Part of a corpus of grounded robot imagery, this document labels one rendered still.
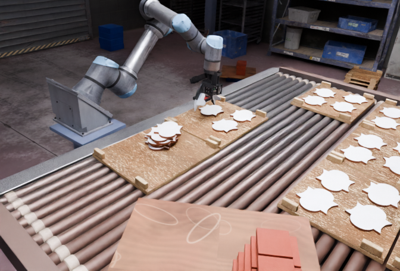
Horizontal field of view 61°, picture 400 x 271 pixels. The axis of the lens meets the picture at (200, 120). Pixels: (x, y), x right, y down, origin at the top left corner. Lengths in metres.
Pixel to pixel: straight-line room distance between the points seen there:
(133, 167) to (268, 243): 0.76
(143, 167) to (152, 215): 0.40
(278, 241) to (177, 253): 0.28
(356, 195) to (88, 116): 1.21
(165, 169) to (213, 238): 0.48
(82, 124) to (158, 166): 0.51
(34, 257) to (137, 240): 0.30
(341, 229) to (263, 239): 0.52
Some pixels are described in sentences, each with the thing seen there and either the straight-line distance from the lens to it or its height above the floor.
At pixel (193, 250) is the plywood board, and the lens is 0.90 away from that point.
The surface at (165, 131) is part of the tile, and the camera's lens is 1.45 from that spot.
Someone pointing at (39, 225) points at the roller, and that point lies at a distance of 1.21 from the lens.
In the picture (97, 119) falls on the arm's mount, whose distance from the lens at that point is 1.74.
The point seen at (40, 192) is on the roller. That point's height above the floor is 0.92.
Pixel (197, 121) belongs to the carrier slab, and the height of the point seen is 0.94.
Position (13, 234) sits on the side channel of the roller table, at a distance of 1.17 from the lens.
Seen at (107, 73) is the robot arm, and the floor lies 1.14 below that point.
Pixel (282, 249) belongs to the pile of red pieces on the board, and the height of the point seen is 1.20.
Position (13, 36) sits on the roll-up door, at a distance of 6.24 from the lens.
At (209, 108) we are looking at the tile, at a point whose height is 0.95.
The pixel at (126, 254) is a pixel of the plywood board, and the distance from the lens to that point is 0.90.
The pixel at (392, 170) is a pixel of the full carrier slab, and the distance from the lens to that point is 1.58.
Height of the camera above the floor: 1.72
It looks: 28 degrees down
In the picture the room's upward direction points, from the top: 3 degrees clockwise
